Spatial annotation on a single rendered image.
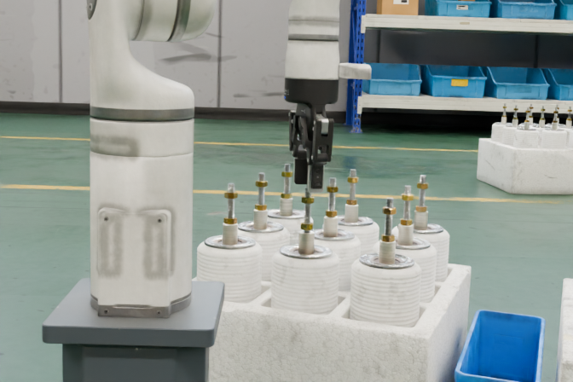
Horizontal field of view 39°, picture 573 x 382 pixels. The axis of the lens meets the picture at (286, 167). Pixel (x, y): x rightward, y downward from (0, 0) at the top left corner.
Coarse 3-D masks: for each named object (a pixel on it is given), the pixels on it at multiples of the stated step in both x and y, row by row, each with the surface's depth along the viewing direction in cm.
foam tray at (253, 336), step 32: (448, 288) 126; (224, 320) 113; (256, 320) 112; (288, 320) 110; (320, 320) 109; (352, 320) 109; (448, 320) 118; (224, 352) 114; (256, 352) 112; (288, 352) 111; (320, 352) 109; (352, 352) 107; (384, 352) 106; (416, 352) 104; (448, 352) 121
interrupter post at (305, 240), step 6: (300, 234) 115; (306, 234) 115; (312, 234) 115; (300, 240) 115; (306, 240) 115; (312, 240) 115; (300, 246) 115; (306, 246) 115; (312, 246) 115; (300, 252) 115; (306, 252) 115; (312, 252) 115
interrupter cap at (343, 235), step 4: (316, 232) 128; (320, 232) 129; (340, 232) 129; (344, 232) 129; (348, 232) 129; (316, 236) 125; (320, 236) 125; (324, 236) 127; (340, 236) 127; (344, 236) 126; (348, 236) 126; (352, 236) 126; (324, 240) 124; (328, 240) 124; (332, 240) 124; (336, 240) 124; (340, 240) 124; (344, 240) 124
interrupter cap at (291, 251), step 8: (280, 248) 117; (288, 248) 117; (296, 248) 118; (320, 248) 117; (328, 248) 117; (288, 256) 113; (296, 256) 113; (304, 256) 112; (312, 256) 113; (320, 256) 113; (328, 256) 114
